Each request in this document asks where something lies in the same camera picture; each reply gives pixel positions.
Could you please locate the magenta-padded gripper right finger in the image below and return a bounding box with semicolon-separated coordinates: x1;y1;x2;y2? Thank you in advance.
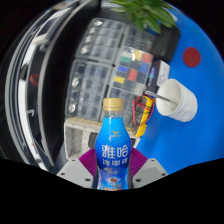
127;147;169;190

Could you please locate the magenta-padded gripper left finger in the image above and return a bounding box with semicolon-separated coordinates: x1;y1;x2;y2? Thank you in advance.
56;148;100;190

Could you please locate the blue drink bottle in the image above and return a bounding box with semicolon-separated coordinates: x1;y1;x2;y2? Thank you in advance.
94;97;133;191

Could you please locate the white perforated tray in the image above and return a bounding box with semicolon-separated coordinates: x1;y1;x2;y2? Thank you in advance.
64;117;141;159

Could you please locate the black zip case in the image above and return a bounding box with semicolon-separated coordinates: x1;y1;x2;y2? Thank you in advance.
87;133;101;150

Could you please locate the yellow multimeter with leads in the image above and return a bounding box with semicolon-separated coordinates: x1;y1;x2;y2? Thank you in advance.
129;94;156;138

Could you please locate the white paper cup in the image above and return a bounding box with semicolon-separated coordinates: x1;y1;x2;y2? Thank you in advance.
155;78;199;123

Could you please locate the black workbench shelf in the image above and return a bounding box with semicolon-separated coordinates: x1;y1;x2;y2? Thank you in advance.
36;0;81;168

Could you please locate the black labelled box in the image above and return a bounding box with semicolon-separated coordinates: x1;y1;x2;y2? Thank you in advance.
145;59;171;96

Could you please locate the clear box with colourful parts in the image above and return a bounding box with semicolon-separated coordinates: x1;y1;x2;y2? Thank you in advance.
108;46;155;98

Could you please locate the flat round red coaster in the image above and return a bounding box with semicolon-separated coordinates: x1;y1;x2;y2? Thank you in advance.
182;46;202;68

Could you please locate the black flat tray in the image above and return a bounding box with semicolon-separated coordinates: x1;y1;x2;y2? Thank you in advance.
151;24;181;64

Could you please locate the green potted plant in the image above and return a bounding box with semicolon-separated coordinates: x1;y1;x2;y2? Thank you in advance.
109;0;178;34

